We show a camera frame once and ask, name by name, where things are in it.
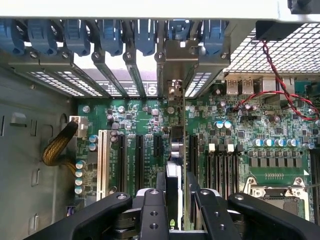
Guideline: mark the black case fan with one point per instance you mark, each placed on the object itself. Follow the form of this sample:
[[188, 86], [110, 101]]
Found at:
[[275, 31]]

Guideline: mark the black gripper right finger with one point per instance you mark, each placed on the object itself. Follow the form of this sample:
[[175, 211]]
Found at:
[[215, 220]]

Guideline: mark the black printed label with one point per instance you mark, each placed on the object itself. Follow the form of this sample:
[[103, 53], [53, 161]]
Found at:
[[140, 88]]

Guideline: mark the grey metal PC case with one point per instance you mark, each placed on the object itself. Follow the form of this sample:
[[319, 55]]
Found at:
[[25, 112]]

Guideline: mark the white PCI expansion slot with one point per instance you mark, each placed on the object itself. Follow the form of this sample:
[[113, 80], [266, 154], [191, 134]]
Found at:
[[101, 162]]

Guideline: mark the white power connector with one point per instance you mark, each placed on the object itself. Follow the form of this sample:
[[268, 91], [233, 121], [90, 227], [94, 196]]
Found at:
[[81, 126]]

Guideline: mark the blue slot retention clip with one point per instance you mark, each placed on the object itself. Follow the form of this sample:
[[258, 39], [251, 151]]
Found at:
[[76, 36], [178, 28], [145, 36], [111, 36], [213, 36], [41, 35], [11, 35]]

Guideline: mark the green motherboard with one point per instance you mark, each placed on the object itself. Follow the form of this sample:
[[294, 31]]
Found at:
[[250, 125]]

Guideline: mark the metal CPU socket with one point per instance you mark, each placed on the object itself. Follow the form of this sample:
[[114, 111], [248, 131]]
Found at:
[[277, 197]]

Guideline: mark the short black expansion slot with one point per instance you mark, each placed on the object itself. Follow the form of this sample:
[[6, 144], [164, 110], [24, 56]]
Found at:
[[157, 146]]

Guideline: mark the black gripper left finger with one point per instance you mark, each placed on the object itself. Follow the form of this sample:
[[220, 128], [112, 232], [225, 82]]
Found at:
[[152, 220]]

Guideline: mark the perforated metal slot cover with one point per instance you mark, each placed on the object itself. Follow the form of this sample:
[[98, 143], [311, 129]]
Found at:
[[200, 83], [80, 83], [53, 83]]

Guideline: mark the metal rear port block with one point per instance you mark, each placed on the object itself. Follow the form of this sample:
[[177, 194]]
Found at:
[[270, 86]]

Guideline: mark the long black expansion slot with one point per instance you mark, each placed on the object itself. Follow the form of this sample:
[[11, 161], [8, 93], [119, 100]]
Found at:
[[193, 155], [140, 162], [121, 162]]

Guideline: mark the metal USB port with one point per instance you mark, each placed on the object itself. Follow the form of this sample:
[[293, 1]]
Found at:
[[248, 86], [232, 86]]

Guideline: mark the black RAM slot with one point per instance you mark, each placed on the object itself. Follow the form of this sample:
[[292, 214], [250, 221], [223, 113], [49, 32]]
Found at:
[[236, 172], [209, 172], [227, 172], [218, 172]]

